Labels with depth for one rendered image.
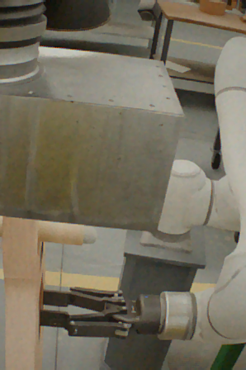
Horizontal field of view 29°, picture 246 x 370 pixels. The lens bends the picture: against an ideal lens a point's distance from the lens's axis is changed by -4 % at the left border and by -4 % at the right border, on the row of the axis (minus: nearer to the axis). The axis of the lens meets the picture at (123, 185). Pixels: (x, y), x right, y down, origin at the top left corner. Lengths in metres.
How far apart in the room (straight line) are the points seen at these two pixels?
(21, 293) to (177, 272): 1.03
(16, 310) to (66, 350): 1.47
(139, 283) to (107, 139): 1.25
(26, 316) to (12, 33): 0.40
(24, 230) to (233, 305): 0.31
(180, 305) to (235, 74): 0.51
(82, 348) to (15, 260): 1.56
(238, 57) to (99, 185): 0.66
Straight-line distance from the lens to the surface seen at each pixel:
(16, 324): 0.71
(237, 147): 0.98
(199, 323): 0.84
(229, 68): 1.08
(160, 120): 0.47
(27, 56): 0.50
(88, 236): 0.73
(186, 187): 1.52
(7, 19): 0.47
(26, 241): 0.62
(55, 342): 2.19
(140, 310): 0.83
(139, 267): 1.64
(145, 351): 1.97
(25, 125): 0.48
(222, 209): 1.55
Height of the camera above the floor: 1.71
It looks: 32 degrees down
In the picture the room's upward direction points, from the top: 10 degrees clockwise
